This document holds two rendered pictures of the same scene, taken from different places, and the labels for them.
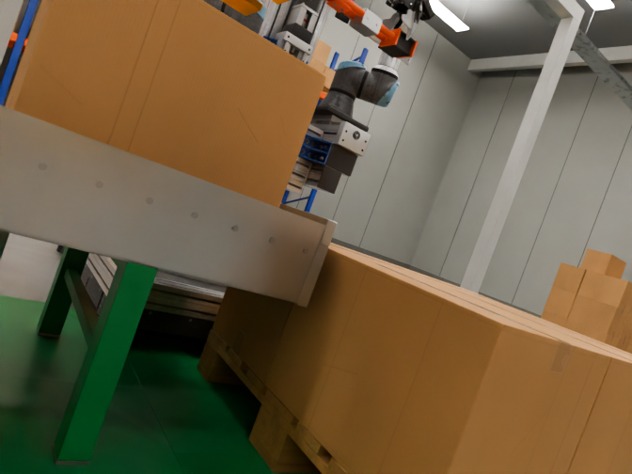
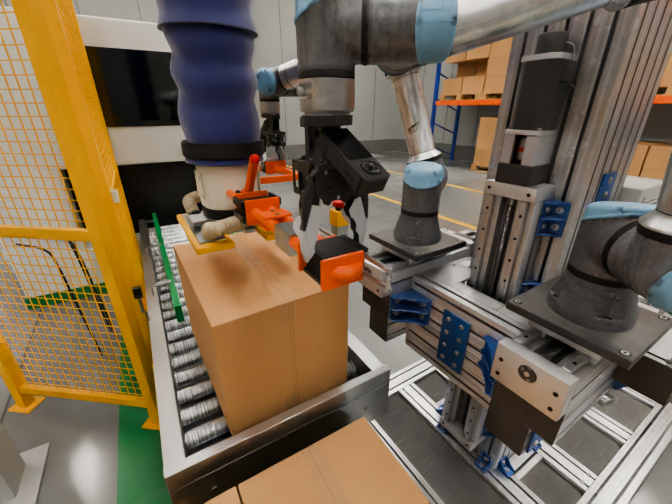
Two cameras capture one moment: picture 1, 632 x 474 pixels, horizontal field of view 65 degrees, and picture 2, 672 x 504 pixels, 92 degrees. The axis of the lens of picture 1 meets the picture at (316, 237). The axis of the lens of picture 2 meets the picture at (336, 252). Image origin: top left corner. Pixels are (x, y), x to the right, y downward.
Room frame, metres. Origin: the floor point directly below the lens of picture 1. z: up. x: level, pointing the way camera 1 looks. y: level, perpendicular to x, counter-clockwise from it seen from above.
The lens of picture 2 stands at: (1.58, -0.50, 1.42)
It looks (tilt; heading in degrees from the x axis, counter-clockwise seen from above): 24 degrees down; 93
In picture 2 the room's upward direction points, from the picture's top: straight up
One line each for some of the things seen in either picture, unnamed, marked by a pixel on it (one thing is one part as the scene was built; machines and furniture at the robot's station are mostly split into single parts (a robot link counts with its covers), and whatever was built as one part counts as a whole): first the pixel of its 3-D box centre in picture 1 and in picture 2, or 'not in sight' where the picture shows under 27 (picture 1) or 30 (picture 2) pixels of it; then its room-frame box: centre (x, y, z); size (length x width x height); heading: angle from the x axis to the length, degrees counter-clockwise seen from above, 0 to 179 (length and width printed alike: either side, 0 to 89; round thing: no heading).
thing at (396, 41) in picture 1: (398, 43); (329, 261); (1.55, -0.03, 1.20); 0.08 x 0.07 x 0.05; 126
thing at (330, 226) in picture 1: (262, 208); (295, 417); (1.42, 0.17, 0.58); 0.70 x 0.03 x 0.06; 34
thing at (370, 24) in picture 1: (366, 23); (296, 237); (1.47, 0.08, 1.20); 0.07 x 0.07 x 0.04; 36
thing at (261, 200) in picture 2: not in sight; (257, 207); (1.35, 0.25, 1.20); 0.10 x 0.08 x 0.06; 36
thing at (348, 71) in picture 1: (349, 79); (618, 236); (2.08, 0.10, 1.20); 0.13 x 0.12 x 0.14; 88
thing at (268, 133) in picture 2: not in sight; (272, 130); (1.25, 0.83, 1.34); 0.09 x 0.08 x 0.12; 126
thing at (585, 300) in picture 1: (598, 308); not in sight; (7.75, -4.55, 0.87); 1.20 x 1.01 x 1.74; 126
